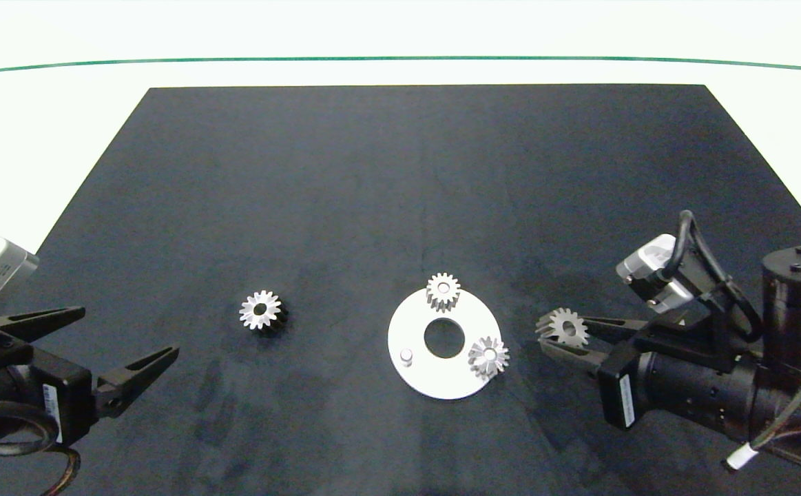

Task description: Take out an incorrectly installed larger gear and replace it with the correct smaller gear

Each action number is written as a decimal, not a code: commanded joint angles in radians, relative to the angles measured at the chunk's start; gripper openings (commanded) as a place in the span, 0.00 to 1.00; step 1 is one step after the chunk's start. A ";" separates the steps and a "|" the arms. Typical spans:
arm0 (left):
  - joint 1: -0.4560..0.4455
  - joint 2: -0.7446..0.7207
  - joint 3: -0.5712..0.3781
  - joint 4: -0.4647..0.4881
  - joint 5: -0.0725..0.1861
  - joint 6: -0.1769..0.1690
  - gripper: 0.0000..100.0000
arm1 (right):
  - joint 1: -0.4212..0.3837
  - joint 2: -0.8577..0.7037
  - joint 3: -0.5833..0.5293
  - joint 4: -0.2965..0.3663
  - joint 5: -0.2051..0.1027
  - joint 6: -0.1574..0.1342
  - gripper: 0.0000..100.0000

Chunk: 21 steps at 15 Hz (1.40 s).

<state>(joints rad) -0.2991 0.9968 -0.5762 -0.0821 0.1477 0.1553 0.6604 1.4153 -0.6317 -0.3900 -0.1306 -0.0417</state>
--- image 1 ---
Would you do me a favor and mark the brown cable loop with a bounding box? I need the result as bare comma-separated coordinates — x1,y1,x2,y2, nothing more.
41,444,83,496

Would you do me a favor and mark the large steel gear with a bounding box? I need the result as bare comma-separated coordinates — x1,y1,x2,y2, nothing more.
239,290,289,338

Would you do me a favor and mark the round white plate with pins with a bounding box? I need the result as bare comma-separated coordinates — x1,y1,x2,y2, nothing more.
387,286,504,400

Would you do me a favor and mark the small steel gear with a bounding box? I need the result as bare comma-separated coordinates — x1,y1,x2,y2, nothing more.
468,335,510,381
426,272,461,313
536,307,590,347

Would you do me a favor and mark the cable with white tag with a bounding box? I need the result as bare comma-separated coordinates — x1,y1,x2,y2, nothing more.
722,351,801,473

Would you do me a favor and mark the black camera cable loop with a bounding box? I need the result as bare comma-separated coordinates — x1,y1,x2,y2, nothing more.
658,210,764,340

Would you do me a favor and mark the dark blue work mat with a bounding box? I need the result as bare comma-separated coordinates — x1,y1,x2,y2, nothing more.
0,84,801,496

